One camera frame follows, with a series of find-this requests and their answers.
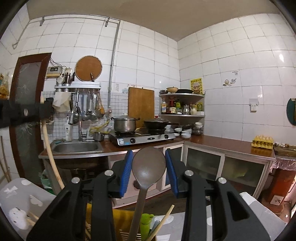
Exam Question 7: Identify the kitchen counter cabinets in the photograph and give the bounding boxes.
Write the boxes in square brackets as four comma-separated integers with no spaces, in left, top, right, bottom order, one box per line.
[52,136,275,198]

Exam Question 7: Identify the steel kitchen sink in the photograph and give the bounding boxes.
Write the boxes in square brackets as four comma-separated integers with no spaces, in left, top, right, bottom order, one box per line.
[50,140,103,155]

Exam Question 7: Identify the chopstick in holder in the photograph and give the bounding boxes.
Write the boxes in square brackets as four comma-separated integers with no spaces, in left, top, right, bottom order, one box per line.
[29,212,39,220]
[26,218,36,226]

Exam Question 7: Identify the dark framed glass door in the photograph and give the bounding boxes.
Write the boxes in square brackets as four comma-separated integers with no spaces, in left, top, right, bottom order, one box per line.
[9,53,51,186]

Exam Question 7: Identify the grey animal print tablecloth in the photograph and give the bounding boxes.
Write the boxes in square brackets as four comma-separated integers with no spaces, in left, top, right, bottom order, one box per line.
[1,178,286,240]

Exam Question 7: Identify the yellow perforated utensil holder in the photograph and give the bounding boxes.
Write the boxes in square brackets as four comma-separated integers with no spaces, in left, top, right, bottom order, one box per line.
[86,203,142,240]

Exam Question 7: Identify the white soap bottle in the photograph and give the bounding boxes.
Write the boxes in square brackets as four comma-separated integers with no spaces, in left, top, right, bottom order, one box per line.
[64,116,73,141]

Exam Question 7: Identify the wooden chopstick on table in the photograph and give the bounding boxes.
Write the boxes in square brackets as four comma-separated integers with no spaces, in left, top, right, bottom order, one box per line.
[146,205,175,241]
[40,97,65,190]

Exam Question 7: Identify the steel faucet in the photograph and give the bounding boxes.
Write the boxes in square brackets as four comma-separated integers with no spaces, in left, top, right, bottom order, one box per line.
[68,105,83,141]

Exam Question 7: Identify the hanging utensil rack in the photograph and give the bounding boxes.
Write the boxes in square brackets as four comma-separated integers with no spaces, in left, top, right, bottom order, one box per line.
[55,82,106,122]

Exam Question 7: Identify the yellow egg carton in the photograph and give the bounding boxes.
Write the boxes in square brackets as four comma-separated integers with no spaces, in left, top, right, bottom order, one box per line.
[251,135,274,150]

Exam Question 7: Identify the green frog utensil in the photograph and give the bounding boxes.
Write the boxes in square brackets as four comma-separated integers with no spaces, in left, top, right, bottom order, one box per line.
[140,213,154,240]

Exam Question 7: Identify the small steel saucepan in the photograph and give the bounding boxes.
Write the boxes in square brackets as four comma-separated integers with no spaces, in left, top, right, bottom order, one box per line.
[93,132,104,142]

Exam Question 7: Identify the round woven lid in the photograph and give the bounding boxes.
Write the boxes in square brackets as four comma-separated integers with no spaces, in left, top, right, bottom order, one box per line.
[75,55,103,82]

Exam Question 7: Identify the gas stove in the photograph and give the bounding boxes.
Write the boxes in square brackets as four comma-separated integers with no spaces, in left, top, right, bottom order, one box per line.
[108,132,176,147]

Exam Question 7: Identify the steel cooking pot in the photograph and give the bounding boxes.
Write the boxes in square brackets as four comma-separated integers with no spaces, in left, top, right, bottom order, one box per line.
[111,115,140,133]

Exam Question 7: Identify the black wok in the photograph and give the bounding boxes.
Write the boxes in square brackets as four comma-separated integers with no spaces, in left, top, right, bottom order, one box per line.
[144,118,171,131]

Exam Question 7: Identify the corner shelf with bottles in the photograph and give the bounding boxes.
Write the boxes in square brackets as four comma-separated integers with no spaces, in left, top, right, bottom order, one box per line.
[159,87,205,118]

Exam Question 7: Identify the wooden cutting board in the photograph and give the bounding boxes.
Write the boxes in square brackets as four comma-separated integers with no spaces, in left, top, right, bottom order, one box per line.
[128,87,154,128]

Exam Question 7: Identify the white wall socket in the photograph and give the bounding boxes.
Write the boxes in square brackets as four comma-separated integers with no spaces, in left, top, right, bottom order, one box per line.
[249,98,259,113]

